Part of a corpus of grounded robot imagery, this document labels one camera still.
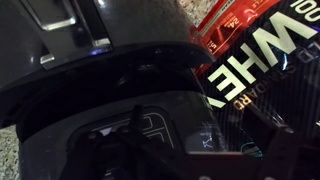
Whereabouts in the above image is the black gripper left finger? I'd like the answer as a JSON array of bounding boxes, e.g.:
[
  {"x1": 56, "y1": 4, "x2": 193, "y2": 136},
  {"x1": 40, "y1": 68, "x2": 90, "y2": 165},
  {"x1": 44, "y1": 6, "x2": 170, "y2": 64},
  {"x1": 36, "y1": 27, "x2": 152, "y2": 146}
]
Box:
[{"x1": 59, "y1": 105, "x2": 184, "y2": 180}]

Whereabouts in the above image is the black red whey protein bag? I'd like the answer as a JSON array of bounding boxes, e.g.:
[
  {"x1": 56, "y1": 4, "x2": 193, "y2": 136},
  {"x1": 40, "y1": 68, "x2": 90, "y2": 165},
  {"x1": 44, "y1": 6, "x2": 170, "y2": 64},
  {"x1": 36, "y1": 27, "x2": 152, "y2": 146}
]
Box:
[{"x1": 196, "y1": 0, "x2": 320, "y2": 156}]

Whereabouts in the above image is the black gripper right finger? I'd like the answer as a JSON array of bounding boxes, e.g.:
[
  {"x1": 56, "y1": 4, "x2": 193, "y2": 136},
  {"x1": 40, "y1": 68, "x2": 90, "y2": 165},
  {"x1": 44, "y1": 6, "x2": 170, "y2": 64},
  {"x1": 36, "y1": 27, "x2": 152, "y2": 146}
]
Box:
[{"x1": 184, "y1": 106, "x2": 320, "y2": 180}]

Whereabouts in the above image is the black air fryer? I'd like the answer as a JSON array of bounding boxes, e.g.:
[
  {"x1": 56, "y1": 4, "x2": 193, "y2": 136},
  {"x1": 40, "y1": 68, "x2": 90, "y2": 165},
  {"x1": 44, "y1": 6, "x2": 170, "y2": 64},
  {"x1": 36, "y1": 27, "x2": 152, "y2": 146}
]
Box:
[{"x1": 0, "y1": 0, "x2": 215, "y2": 180}]

